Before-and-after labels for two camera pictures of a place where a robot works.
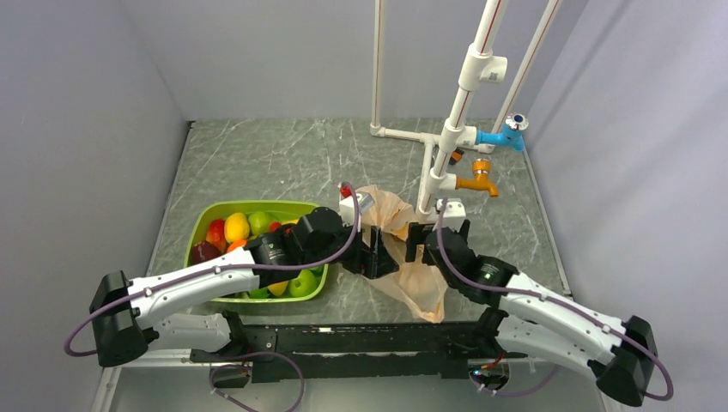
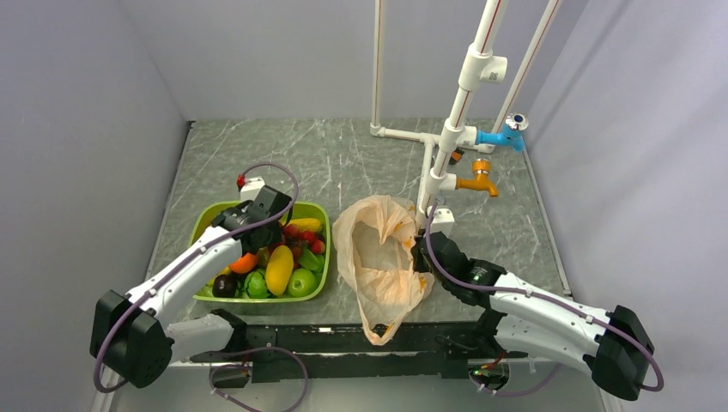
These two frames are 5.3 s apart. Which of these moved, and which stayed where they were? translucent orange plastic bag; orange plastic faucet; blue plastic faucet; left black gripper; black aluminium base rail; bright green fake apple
Moved: translucent orange plastic bag; left black gripper
Stayed: blue plastic faucet; bright green fake apple; black aluminium base rail; orange plastic faucet
